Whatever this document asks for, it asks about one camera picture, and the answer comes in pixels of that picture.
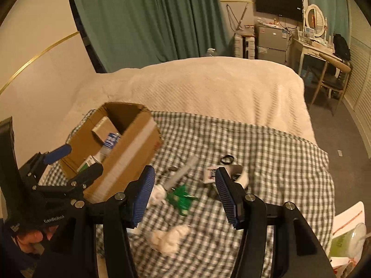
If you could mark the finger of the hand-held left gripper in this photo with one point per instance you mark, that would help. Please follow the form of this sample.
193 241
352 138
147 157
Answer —
58 152
88 174

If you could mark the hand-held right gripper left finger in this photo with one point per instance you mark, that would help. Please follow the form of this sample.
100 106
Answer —
143 197

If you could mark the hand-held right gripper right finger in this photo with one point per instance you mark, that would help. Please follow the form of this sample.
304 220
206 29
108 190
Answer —
227 199

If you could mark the green white medicine box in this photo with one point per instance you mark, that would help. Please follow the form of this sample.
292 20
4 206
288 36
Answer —
88 162

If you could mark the green foil packet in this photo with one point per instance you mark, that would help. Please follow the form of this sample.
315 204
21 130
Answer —
181 199

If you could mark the clear plastic water bottle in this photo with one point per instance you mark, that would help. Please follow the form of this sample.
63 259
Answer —
111 142

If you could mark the brown cardboard box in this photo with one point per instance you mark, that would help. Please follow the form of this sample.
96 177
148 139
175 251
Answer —
130 150

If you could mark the small white blue box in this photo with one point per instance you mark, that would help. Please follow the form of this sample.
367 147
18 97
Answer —
104 126

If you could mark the person's left hand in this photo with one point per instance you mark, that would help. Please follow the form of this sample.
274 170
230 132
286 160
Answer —
29 239

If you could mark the white sock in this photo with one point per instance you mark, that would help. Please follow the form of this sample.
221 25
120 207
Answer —
158 194

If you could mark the black white patterned pouch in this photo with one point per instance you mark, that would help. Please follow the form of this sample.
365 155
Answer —
209 175

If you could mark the crumpled white tissue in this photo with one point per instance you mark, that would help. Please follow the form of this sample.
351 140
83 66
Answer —
171 237

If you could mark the cream textured blanket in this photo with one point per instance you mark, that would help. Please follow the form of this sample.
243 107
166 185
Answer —
203 87

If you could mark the white red paper bag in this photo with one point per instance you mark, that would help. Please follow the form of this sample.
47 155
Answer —
349 215

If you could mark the pale green drink cup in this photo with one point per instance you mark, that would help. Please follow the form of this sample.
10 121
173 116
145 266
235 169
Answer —
346 243

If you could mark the clear glass bottle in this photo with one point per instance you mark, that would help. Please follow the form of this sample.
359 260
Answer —
211 52

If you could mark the white tower appliance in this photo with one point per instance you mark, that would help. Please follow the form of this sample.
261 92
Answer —
245 46

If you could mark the wide green curtain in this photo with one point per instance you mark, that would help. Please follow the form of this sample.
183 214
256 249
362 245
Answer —
145 17

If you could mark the wooden chair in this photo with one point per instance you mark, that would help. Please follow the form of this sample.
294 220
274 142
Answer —
333 78

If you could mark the grey mini fridge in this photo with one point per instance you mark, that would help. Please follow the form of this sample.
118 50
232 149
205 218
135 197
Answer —
272 42

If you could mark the white dressing table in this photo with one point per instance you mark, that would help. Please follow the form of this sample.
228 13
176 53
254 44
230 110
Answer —
307 49

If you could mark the white louvred wardrobe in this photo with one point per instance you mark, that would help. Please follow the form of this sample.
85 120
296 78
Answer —
359 72

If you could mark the black bag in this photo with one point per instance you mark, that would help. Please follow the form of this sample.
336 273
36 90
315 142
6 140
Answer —
341 47

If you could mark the white oval mirror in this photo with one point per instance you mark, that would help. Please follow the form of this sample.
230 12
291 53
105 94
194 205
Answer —
314 18

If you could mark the black television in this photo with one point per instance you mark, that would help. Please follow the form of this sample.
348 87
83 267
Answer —
278 3

